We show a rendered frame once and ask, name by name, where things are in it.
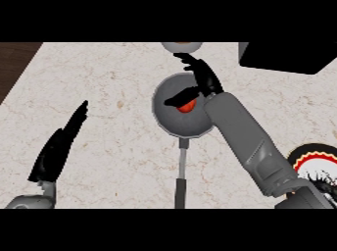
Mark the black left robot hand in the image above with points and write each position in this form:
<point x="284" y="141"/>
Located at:
<point x="55" y="157"/>

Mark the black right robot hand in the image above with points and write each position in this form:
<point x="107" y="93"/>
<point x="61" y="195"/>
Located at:
<point x="206" y="78"/>

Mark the red tomato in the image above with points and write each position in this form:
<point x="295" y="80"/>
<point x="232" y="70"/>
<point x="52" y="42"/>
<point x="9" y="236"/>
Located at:
<point x="188" y="108"/>

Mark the patterned white plate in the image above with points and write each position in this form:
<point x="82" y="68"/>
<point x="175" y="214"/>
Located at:
<point x="327" y="166"/>

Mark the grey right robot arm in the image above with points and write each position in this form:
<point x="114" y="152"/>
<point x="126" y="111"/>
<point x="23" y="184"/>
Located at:
<point x="243" y="130"/>

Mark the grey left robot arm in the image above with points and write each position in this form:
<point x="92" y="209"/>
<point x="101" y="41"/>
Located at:
<point x="31" y="201"/>

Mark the grey round bowl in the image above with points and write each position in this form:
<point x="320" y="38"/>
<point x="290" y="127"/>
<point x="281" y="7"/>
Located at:
<point x="181" y="47"/>

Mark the grey frying pan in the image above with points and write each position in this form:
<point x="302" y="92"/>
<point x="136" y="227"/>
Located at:
<point x="175" y="122"/>

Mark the black box appliance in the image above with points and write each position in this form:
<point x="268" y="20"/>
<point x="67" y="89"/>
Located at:
<point x="292" y="57"/>

